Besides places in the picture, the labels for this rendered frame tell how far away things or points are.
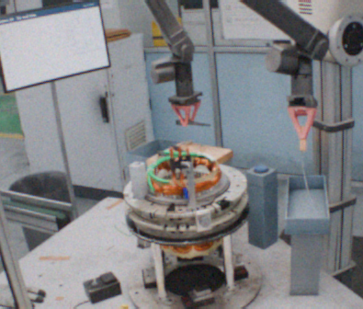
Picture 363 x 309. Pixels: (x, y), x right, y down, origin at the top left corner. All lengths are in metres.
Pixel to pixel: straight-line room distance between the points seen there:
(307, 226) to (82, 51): 1.41
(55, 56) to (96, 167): 1.73
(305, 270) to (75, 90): 2.67
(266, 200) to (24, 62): 1.19
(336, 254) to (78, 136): 2.56
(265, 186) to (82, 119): 2.40
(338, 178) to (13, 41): 1.41
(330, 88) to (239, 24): 2.13
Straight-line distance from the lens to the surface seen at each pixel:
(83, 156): 3.87
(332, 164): 1.54
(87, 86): 3.63
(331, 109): 1.49
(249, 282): 1.44
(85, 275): 1.61
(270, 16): 1.13
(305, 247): 1.33
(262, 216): 1.57
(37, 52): 2.22
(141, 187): 1.27
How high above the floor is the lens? 1.64
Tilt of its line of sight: 21 degrees down
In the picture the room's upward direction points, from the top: 6 degrees counter-clockwise
